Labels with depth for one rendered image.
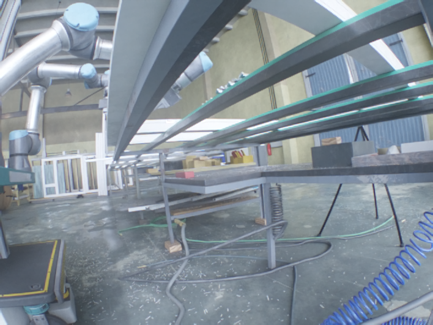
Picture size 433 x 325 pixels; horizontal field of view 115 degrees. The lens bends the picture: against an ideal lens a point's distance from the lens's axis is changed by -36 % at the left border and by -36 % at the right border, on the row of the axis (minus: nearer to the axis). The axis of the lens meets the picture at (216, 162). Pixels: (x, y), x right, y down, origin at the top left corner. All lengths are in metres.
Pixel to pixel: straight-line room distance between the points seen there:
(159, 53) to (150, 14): 0.06
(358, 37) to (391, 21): 0.06
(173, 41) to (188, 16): 0.05
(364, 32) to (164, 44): 0.28
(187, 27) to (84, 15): 0.54
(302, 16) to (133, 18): 0.24
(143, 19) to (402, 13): 0.36
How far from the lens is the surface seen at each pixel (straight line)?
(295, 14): 0.35
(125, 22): 0.33
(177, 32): 0.25
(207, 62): 0.84
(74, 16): 0.74
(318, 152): 1.05
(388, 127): 6.78
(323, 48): 0.39
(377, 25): 0.36
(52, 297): 0.78
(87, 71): 1.21
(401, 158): 0.82
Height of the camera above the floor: 0.66
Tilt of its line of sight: level
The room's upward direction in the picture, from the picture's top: 6 degrees counter-clockwise
